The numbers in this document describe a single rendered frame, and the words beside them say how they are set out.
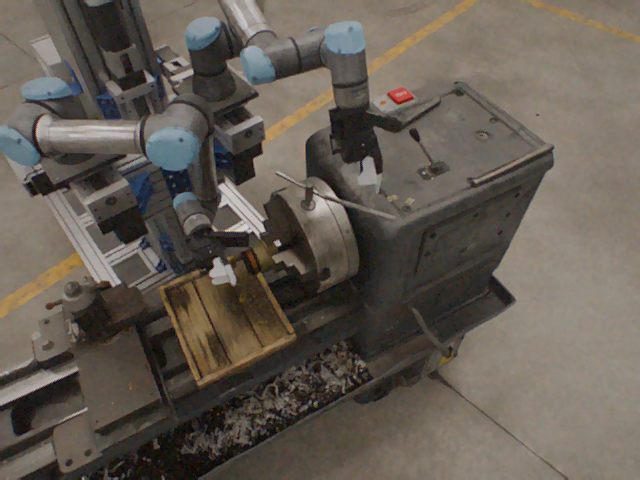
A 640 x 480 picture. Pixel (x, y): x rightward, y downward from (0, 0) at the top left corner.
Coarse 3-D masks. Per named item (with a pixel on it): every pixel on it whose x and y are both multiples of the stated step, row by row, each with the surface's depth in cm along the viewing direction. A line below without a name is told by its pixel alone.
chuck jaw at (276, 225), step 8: (272, 200) 134; (264, 208) 134; (272, 208) 132; (280, 208) 132; (272, 216) 132; (280, 216) 133; (264, 224) 133; (272, 224) 132; (280, 224) 133; (264, 232) 134; (272, 232) 133; (280, 232) 133; (288, 232) 134; (264, 240) 132; (272, 240) 133
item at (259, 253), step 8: (256, 248) 131; (264, 248) 131; (272, 248) 132; (248, 256) 130; (256, 256) 130; (264, 256) 130; (248, 264) 136; (256, 264) 130; (264, 264) 131; (272, 264) 132; (256, 272) 132
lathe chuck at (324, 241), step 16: (272, 192) 135; (288, 192) 130; (288, 208) 127; (320, 208) 125; (288, 224) 134; (304, 224) 123; (320, 224) 124; (336, 224) 125; (288, 240) 142; (304, 240) 126; (320, 240) 123; (336, 240) 125; (320, 256) 124; (336, 256) 126; (336, 272) 129; (320, 288) 131
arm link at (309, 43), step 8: (312, 32) 101; (320, 32) 101; (296, 40) 99; (304, 40) 99; (312, 40) 100; (320, 40) 99; (304, 48) 99; (312, 48) 99; (320, 48) 98; (304, 56) 99; (312, 56) 100; (320, 56) 100; (304, 64) 100; (312, 64) 101; (320, 64) 102; (304, 72) 103
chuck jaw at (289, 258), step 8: (296, 248) 133; (272, 256) 132; (280, 256) 131; (288, 256) 131; (296, 256) 131; (304, 256) 130; (280, 264) 131; (288, 264) 129; (296, 264) 129; (304, 264) 128; (312, 264) 128; (288, 272) 130; (296, 272) 130; (304, 272) 126; (312, 272) 127; (320, 272) 127; (304, 280) 128; (320, 280) 129
